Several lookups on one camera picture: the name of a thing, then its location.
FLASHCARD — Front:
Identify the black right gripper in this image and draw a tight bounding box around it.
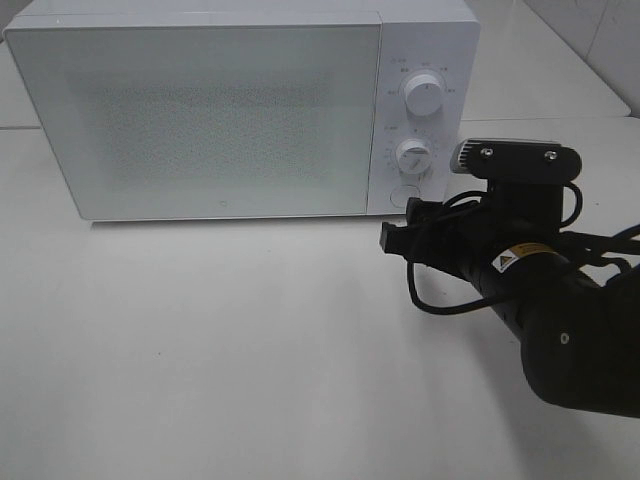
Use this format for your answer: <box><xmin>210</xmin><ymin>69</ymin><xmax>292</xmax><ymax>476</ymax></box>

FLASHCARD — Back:
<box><xmin>379</xmin><ymin>191</ymin><xmax>574</xmax><ymax>285</ymax></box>

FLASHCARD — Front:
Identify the white round door button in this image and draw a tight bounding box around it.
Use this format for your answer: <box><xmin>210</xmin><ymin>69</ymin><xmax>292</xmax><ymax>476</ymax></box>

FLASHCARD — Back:
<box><xmin>390</xmin><ymin>185</ymin><xmax>420</xmax><ymax>209</ymax></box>

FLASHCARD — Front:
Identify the white timer knob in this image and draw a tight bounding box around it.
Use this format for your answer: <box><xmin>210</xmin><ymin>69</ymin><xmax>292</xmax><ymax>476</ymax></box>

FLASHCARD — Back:
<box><xmin>395</xmin><ymin>138</ymin><xmax>432</xmax><ymax>175</ymax></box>

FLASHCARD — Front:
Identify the white microwave door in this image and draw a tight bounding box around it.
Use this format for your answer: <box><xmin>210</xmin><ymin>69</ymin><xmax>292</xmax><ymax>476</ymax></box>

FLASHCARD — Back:
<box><xmin>7</xmin><ymin>25</ymin><xmax>379</xmax><ymax>221</ymax></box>

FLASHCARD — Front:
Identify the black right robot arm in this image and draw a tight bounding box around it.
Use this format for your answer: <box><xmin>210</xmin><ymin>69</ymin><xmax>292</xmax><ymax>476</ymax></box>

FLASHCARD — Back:
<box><xmin>380</xmin><ymin>192</ymin><xmax>639</xmax><ymax>417</ymax></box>

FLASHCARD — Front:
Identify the white upper power knob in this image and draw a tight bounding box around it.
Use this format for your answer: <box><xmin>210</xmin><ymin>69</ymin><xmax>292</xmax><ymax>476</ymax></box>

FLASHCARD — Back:
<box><xmin>402</xmin><ymin>72</ymin><xmax>444</xmax><ymax>117</ymax></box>

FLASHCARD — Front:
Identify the white microwave oven body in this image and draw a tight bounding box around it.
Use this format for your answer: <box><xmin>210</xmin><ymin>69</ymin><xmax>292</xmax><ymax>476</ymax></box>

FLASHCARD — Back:
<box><xmin>3</xmin><ymin>1</ymin><xmax>480</xmax><ymax>220</ymax></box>

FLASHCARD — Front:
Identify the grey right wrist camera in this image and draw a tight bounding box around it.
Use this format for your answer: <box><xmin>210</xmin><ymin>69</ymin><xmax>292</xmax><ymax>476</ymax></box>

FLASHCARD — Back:
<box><xmin>449</xmin><ymin>137</ymin><xmax>583</xmax><ymax>231</ymax></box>

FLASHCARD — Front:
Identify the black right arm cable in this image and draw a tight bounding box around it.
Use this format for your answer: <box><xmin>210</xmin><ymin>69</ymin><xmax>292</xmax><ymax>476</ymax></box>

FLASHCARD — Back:
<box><xmin>405</xmin><ymin>182</ymin><xmax>640</xmax><ymax>317</ymax></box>

